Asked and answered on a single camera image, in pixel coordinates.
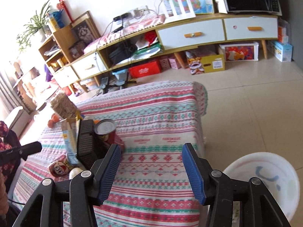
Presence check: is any red cartoon milk can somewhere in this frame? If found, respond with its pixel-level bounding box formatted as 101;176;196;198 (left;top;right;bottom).
49;154;73;177

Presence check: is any black plastic tray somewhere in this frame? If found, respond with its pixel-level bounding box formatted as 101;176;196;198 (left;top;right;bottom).
76;119;105;169

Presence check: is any red tall drink can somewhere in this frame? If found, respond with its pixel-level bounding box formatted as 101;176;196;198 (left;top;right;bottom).
94;119;125;152

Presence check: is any blue brown milk carton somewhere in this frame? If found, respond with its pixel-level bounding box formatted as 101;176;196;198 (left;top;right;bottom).
60;118;82;167

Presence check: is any white plastic trash bucket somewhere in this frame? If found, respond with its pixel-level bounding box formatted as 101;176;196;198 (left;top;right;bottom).
223;152;300;221

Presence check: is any patterned striped tablecloth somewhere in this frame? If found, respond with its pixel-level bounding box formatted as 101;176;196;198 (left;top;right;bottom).
13;80;209;227

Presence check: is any orange tangerine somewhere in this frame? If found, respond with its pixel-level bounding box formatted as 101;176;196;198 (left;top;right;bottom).
51;113;60;123
47;119;54;128

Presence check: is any clear jar of seeds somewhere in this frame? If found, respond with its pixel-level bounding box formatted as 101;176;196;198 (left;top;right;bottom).
50;93;80;119

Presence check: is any yellow cardboard box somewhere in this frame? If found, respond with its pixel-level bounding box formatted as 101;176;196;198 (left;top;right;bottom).
185;48;226;75

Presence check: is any red cardboard box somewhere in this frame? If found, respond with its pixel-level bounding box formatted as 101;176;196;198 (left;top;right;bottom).
128;59;162;79

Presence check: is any white framed red picture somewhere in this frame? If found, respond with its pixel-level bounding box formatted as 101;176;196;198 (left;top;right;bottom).
219;42;259;62

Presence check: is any wooden side shelf unit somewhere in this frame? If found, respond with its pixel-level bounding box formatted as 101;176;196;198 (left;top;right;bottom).
38;23;86;74

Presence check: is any blue white carton box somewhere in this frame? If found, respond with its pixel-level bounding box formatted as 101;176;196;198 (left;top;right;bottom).
267;40;293;62

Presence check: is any wooden white TV cabinet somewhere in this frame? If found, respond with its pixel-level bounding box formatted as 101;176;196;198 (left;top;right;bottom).
52;13;278;87

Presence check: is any framed cat picture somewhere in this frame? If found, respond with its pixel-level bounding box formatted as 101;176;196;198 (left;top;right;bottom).
71;11;101;46

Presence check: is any green potted plant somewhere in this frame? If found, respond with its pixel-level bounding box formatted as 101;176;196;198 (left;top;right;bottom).
16;0;51;52

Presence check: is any pink cabinet runner cloth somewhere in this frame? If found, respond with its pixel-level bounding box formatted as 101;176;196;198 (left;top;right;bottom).
84;14;166;54

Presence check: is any white power strip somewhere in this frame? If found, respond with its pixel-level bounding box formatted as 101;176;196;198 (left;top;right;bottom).
117;8;150;21

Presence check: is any white picture frame stand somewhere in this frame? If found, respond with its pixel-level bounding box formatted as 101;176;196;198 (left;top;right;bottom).
164;0;196;24

